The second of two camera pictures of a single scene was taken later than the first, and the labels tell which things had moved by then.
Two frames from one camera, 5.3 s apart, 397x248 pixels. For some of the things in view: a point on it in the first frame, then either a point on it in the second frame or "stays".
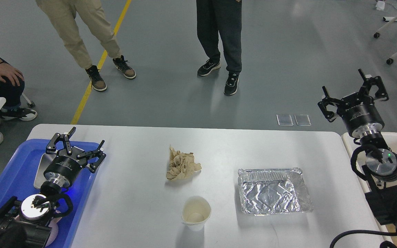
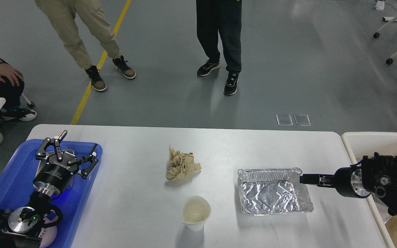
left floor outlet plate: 284,120 stays
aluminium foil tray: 270,191 stays
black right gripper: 359,111 → 348,182
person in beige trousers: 63,13 stays
